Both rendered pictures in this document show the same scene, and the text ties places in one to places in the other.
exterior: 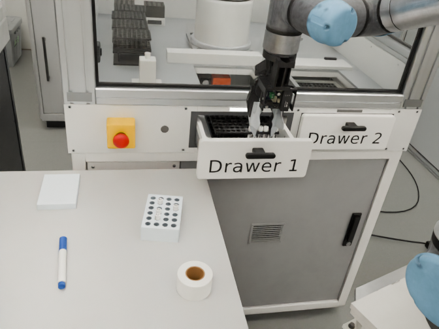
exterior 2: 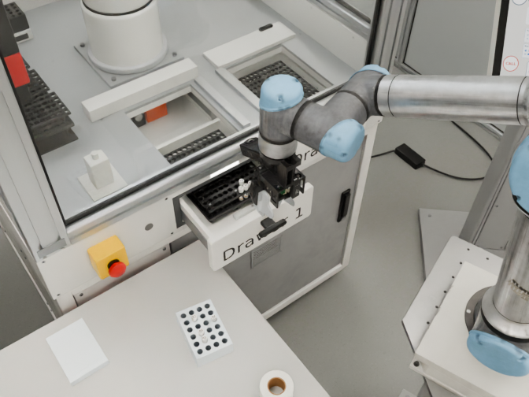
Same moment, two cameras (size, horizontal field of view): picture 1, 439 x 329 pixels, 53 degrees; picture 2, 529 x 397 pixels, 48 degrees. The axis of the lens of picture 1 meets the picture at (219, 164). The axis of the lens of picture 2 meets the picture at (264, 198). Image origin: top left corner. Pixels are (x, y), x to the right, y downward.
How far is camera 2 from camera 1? 0.62 m
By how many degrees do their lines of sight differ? 25
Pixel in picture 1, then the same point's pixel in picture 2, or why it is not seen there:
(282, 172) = (290, 222)
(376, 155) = not seen: hidden behind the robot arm
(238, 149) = (247, 229)
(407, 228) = not seen: hidden behind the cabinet
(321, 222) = (315, 215)
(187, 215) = (221, 312)
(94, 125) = (75, 262)
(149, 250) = (214, 375)
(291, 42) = (293, 145)
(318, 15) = (332, 145)
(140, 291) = not seen: outside the picture
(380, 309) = (438, 346)
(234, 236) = (237, 270)
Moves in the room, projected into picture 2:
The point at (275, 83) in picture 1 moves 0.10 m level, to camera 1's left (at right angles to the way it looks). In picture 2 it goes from (286, 183) to (238, 198)
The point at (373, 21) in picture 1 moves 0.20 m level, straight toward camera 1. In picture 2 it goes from (371, 112) to (400, 195)
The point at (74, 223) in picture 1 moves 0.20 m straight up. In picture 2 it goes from (122, 382) to (104, 336)
